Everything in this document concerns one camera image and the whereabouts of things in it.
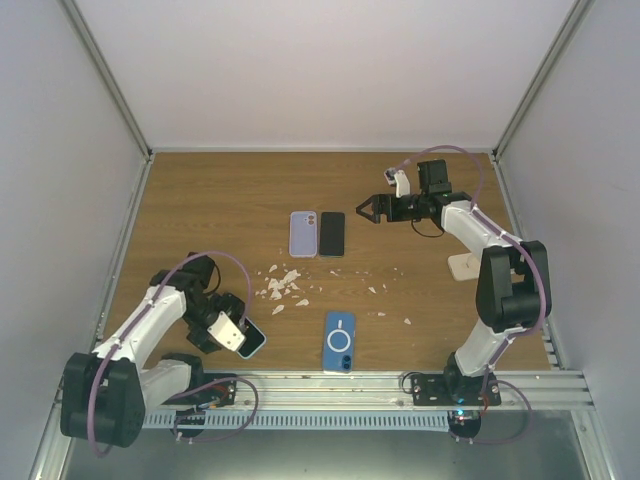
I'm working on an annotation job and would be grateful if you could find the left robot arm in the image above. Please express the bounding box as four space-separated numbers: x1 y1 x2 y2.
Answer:
60 251 250 458

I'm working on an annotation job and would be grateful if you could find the white slotted cable duct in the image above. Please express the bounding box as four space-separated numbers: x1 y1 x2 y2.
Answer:
142 410 451 431

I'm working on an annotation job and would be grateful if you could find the white phone stand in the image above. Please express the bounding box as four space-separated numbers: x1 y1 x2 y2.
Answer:
447 253 480 282

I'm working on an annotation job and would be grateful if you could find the phone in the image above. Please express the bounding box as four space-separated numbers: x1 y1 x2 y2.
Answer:
237 318 267 359

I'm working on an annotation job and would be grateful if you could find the lavender phone case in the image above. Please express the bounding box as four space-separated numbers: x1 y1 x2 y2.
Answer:
289 211 318 258

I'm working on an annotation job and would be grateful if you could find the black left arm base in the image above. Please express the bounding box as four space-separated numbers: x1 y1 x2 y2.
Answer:
164 373 237 407

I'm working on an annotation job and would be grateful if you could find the dark green smartphone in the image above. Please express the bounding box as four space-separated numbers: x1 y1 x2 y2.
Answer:
319 212 346 257

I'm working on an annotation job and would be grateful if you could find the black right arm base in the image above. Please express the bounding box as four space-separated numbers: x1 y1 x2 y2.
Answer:
408 372 501 407

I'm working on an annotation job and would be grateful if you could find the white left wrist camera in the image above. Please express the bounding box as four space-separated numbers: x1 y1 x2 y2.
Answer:
207 312 246 352

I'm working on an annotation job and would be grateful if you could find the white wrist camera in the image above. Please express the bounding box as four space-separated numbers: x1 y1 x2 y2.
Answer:
207 312 246 352
384 168 411 198

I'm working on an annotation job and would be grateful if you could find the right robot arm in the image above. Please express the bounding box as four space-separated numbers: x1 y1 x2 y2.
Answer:
356 159 552 405

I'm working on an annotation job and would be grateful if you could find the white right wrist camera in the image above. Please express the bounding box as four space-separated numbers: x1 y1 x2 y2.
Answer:
384 168 411 198

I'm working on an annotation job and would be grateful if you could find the white debris pile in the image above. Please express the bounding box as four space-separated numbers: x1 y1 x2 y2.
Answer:
253 263 315 316

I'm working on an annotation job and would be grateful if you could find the aluminium front rail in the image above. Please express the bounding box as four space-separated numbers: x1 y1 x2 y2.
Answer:
233 370 594 411

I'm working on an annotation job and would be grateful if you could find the blue magsafe phone case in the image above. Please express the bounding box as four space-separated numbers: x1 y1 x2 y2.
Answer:
322 311 356 374

